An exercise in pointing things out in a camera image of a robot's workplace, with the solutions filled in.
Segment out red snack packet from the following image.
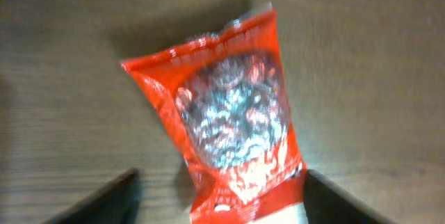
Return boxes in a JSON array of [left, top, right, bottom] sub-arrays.
[[122, 4, 306, 224]]

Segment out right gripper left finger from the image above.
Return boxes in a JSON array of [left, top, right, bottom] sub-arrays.
[[45, 168, 139, 224]]

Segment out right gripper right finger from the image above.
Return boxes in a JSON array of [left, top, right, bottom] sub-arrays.
[[303, 169, 394, 224]]

